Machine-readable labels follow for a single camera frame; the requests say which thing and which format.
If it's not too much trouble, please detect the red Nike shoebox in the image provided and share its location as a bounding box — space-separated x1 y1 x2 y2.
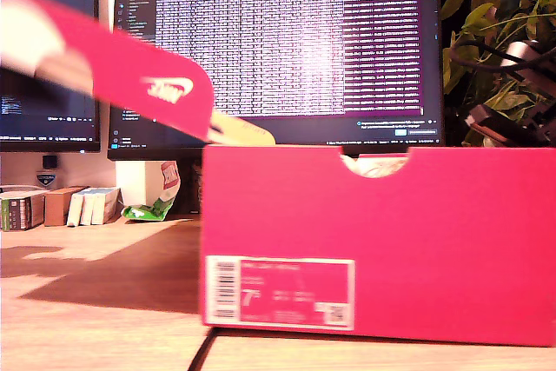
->
0 0 556 348

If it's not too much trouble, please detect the dark shield badge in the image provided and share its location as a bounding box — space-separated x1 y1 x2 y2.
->
34 169 58 190

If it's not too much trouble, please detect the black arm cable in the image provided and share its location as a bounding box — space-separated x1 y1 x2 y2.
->
449 38 548 81

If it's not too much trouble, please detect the green leafy houseplant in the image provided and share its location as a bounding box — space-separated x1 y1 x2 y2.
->
439 0 556 149

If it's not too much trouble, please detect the brown cardboard box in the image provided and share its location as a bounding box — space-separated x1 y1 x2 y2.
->
43 186 89 228

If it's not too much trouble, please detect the green white snack bag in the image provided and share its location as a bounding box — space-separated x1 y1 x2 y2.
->
121 160 182 222

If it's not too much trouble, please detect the white tissue paper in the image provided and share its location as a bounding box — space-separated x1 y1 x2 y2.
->
342 156 410 179

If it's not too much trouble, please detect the white blue carton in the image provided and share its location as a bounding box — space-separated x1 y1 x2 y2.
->
66 190 87 228
81 188 96 226
90 187 122 225

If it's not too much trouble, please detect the wide black computer monitor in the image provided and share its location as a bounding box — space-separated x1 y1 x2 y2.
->
107 0 445 162

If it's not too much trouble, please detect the small dark computer monitor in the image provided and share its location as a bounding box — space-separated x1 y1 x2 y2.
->
0 0 102 154

